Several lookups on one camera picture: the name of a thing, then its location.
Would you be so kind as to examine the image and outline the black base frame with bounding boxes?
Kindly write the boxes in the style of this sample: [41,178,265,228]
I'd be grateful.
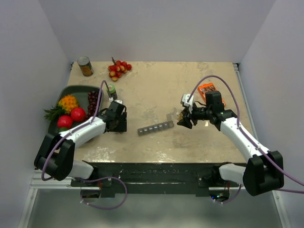
[71,162,238,198]

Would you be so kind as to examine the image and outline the red cherry bunch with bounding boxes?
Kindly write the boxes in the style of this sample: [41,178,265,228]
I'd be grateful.
[107,57,133,82]

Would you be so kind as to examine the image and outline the grey weekly pill organizer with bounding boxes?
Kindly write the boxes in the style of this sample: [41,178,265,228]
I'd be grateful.
[137,114,174,136]

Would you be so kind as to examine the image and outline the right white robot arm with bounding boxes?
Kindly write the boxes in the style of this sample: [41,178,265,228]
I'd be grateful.
[177,91,284,196]

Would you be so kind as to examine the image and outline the green lid bottle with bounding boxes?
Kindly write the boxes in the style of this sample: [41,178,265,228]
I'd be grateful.
[106,84,118,100]

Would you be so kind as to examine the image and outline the dark purple grape bunch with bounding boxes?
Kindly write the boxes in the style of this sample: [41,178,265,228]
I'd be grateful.
[86,91,99,119]

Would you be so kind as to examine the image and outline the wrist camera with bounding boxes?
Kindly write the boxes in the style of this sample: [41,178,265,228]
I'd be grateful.
[180,94,194,108]
[109,97,124,105]

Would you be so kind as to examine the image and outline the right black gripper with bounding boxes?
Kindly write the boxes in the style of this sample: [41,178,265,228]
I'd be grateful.
[177,102,212,129]

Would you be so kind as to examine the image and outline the red toy apple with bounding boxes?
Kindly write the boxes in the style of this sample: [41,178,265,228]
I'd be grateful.
[70,107,86,122]

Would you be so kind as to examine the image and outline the tin food can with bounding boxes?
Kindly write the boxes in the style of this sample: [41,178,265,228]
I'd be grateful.
[77,56,94,76]

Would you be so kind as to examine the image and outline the dark grey tray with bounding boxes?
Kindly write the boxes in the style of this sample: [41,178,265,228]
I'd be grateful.
[47,85,100,133]

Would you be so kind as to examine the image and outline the orange cardboard box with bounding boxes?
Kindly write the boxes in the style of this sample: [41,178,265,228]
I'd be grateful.
[197,83,218,106]

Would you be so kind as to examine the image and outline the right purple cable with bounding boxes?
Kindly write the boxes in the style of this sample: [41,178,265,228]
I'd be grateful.
[187,75,304,205]

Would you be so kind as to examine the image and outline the green toy lime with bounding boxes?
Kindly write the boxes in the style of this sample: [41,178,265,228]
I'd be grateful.
[58,127,69,133]

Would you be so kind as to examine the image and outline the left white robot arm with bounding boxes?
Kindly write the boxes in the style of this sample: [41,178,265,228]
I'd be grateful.
[34,101,127,186]

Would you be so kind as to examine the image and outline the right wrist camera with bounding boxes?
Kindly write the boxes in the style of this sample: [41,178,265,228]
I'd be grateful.
[180,94,194,108]

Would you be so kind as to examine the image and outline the red toy fruit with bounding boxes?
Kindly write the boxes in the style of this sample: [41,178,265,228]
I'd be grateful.
[57,115,73,129]

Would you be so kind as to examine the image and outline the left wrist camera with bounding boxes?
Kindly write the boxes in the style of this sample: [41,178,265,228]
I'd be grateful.
[109,97,124,105]

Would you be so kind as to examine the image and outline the toy pineapple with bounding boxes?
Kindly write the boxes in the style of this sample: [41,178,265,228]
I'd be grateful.
[44,95,79,121]

